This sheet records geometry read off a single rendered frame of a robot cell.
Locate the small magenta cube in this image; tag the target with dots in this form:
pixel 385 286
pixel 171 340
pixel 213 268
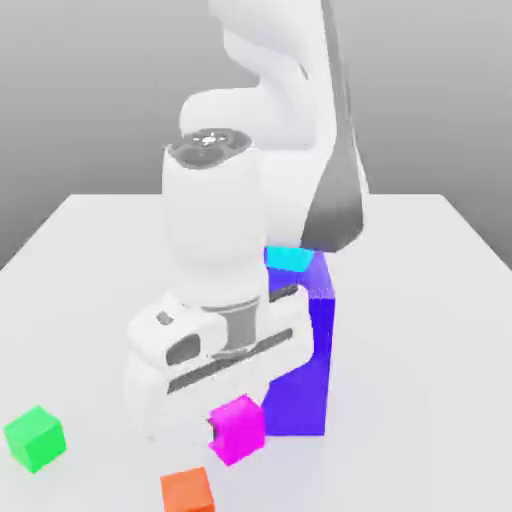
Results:
pixel 240 432

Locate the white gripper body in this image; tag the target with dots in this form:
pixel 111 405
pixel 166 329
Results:
pixel 280 320

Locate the small green cube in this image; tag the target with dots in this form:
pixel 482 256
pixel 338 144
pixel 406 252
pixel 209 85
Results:
pixel 36 440

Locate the small cyan cube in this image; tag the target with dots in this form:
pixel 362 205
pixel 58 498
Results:
pixel 286 258

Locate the small orange cube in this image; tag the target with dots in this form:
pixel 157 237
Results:
pixel 188 492

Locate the large blue box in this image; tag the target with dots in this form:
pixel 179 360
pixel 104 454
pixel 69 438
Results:
pixel 298 404

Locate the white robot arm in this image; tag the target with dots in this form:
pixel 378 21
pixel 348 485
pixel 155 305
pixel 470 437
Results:
pixel 216 224

